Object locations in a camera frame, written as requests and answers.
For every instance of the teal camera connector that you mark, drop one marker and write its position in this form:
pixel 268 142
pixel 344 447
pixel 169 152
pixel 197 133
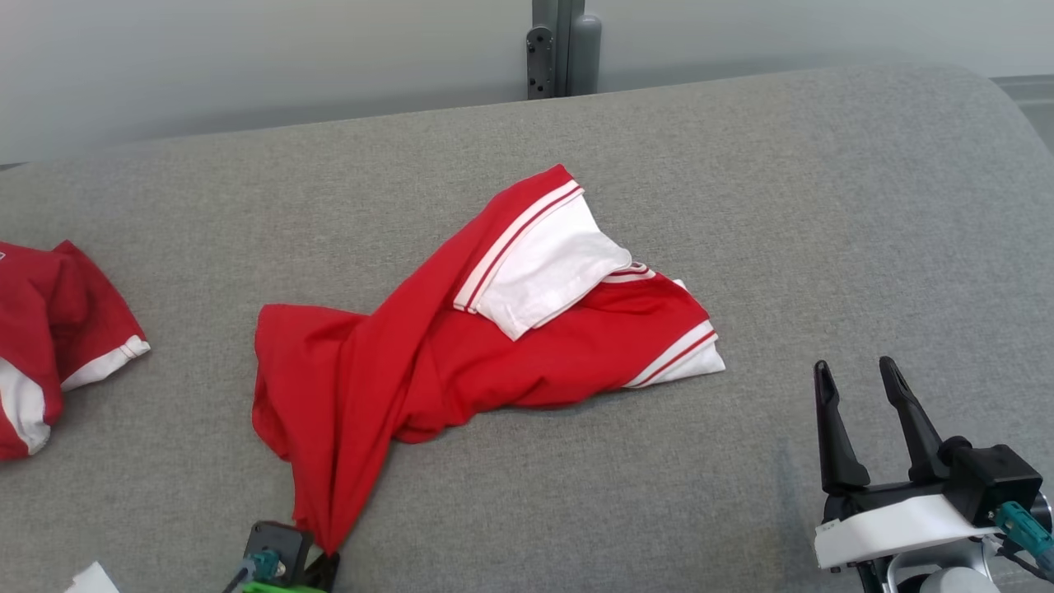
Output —
pixel 1021 527
pixel 265 564

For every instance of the dark grey hinge bracket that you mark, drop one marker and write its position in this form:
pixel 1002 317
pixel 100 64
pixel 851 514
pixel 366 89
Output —
pixel 541 62

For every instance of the grey fabric sofa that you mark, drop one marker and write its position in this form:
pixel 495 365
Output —
pixel 741 206

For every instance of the teal left camera connector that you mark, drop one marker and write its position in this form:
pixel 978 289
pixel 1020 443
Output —
pixel 265 564

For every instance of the white paper tag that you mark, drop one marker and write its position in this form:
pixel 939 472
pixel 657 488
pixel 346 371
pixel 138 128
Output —
pixel 92 581

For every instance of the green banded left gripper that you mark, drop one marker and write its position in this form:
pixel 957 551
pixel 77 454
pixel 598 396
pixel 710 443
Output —
pixel 280 588

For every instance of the red shorts with white band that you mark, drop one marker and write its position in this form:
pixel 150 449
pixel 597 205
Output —
pixel 66 313

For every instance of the teal right camera connector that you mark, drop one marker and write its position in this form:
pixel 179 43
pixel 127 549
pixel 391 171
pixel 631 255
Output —
pixel 1021 527

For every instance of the grey metal floor rail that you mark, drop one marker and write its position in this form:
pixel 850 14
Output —
pixel 1029 79

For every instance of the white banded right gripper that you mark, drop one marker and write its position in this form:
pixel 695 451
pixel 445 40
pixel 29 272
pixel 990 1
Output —
pixel 889 527

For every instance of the black cylinder right gripper motor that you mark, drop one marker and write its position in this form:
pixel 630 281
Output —
pixel 1044 509

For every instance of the red and white striped shirt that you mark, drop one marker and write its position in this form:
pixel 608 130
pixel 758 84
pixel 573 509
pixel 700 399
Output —
pixel 395 371

